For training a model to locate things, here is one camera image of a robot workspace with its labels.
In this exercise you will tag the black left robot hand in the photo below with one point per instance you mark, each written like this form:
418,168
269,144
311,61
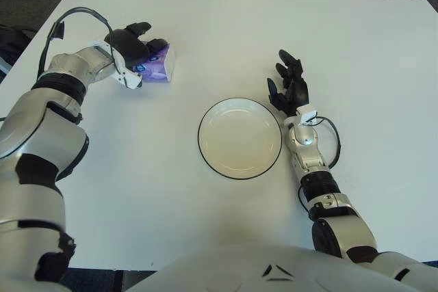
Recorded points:
128,44

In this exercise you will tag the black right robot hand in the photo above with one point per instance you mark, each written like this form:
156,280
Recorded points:
297,90

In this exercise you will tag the purple tissue paper pack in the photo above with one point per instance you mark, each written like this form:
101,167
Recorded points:
159,69

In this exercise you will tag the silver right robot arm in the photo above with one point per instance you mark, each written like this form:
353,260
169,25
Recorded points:
304,136

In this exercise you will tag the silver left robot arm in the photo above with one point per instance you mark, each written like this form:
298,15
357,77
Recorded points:
68,66

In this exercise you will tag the white plate with black rim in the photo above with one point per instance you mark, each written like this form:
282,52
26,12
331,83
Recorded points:
239,141

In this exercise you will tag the black bag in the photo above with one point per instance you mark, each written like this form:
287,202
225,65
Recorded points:
13,42

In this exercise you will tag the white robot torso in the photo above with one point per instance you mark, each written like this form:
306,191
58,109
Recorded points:
222,264

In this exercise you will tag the black table leg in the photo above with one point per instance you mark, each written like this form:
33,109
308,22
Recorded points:
133,281

